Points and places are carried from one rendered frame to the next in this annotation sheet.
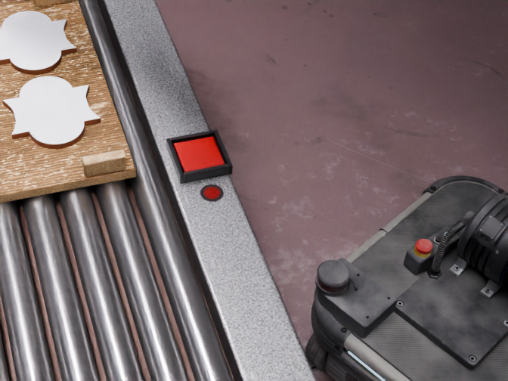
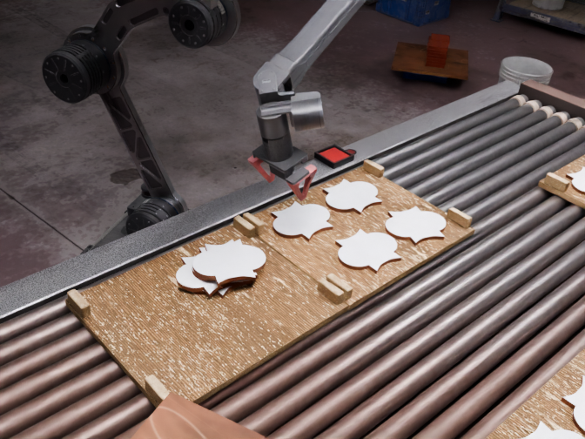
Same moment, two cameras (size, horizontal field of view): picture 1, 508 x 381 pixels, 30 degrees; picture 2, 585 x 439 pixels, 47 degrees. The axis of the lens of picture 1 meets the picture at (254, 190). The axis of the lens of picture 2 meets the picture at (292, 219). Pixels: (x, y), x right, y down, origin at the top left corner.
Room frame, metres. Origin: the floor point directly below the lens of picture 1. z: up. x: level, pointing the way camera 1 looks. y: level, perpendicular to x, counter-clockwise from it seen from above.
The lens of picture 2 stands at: (1.59, 1.49, 1.81)
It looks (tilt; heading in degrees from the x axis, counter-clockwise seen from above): 35 degrees down; 249
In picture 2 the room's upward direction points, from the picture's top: 4 degrees clockwise
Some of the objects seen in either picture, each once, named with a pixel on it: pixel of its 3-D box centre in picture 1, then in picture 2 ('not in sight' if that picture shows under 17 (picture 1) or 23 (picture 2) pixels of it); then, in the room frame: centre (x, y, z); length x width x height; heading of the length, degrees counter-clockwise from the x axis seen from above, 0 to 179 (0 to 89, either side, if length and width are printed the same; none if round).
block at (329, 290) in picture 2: not in sight; (330, 291); (1.16, 0.61, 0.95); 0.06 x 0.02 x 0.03; 113
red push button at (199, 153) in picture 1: (199, 156); (333, 157); (0.94, 0.08, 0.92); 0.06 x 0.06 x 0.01; 22
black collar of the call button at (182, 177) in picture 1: (199, 156); (333, 156); (0.94, 0.08, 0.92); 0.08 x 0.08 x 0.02; 22
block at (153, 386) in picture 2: not in sight; (158, 392); (1.52, 0.76, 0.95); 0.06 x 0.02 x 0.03; 113
